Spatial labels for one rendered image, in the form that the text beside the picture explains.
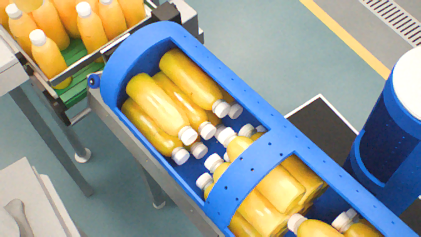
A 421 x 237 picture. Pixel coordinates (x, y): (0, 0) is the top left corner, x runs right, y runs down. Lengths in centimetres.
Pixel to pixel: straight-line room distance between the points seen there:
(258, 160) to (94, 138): 160
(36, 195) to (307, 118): 144
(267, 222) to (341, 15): 206
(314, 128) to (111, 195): 102
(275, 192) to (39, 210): 54
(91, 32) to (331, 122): 128
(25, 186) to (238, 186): 52
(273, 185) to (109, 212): 140
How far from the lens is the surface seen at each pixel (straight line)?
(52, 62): 139
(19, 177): 120
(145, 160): 134
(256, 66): 258
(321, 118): 227
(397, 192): 165
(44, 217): 113
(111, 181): 231
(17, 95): 157
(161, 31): 113
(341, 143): 222
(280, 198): 94
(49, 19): 148
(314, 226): 98
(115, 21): 143
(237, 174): 93
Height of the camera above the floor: 207
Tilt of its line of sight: 60 degrees down
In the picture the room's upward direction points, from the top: 4 degrees counter-clockwise
